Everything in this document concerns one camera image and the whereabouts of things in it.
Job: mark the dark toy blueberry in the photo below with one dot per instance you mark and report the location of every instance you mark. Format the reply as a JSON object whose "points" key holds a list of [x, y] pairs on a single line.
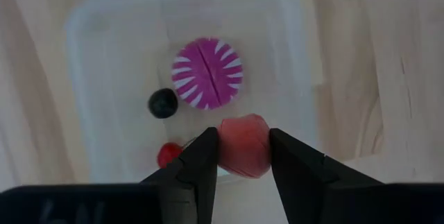
{"points": [[163, 103]]}

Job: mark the purple white striped toy onion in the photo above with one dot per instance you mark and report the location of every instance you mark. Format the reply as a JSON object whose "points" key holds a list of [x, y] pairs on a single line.
{"points": [[204, 75]]}

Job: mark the pink toy peach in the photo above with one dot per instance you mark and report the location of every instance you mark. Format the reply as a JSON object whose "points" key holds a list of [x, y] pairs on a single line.
{"points": [[243, 146]]}

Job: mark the small red toy cherry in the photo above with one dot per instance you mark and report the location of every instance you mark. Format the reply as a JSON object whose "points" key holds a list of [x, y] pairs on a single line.
{"points": [[166, 154]]}

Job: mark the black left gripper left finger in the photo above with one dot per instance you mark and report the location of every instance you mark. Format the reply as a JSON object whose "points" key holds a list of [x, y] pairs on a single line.
{"points": [[201, 168]]}

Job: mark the clear plastic tupperware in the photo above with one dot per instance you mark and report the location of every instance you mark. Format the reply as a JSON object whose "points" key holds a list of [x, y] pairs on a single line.
{"points": [[114, 61]]}

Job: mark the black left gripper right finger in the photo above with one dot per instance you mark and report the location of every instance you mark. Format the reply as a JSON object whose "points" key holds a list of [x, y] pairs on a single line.
{"points": [[298, 175]]}

